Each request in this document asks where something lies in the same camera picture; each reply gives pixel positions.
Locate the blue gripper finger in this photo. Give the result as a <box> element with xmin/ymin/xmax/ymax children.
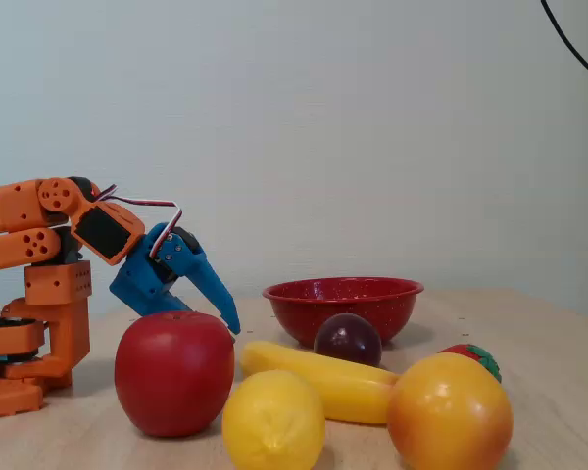
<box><xmin>162</xmin><ymin>292</ymin><xmax>198</xmax><ymax>316</ymax></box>
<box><xmin>157</xmin><ymin>233</ymin><xmax>242</xmax><ymax>337</ymax></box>

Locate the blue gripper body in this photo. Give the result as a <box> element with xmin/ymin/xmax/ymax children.
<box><xmin>110</xmin><ymin>222</ymin><xmax>200</xmax><ymax>317</ymax></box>

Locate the yellow toy lemon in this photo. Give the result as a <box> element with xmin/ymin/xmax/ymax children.
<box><xmin>221</xmin><ymin>369</ymin><xmax>326</xmax><ymax>470</ymax></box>

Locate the orange robot base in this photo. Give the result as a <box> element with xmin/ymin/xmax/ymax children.
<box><xmin>0</xmin><ymin>258</ymin><xmax>93</xmax><ymax>422</ymax></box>

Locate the red speckled enamel bowl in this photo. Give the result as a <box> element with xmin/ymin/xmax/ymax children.
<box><xmin>262</xmin><ymin>276</ymin><xmax>425</xmax><ymax>348</ymax></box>

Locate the red toy apple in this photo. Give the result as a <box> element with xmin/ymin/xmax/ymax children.
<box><xmin>114</xmin><ymin>310</ymin><xmax>236</xmax><ymax>438</ymax></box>

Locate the purple toy plum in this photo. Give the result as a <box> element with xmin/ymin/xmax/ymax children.
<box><xmin>313</xmin><ymin>312</ymin><xmax>383</xmax><ymax>368</ymax></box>

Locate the yellow toy banana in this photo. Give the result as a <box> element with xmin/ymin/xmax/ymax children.
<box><xmin>239</xmin><ymin>340</ymin><xmax>401</xmax><ymax>425</ymax></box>

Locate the toy orange fruit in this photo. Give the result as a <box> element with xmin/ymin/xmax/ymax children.
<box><xmin>386</xmin><ymin>352</ymin><xmax>515</xmax><ymax>470</ymax></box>

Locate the red toy strawberry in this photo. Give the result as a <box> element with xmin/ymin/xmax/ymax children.
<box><xmin>438</xmin><ymin>344</ymin><xmax>503</xmax><ymax>384</ymax></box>

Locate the black hanging cable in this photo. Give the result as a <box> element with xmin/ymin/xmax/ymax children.
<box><xmin>540</xmin><ymin>0</ymin><xmax>588</xmax><ymax>88</ymax></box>

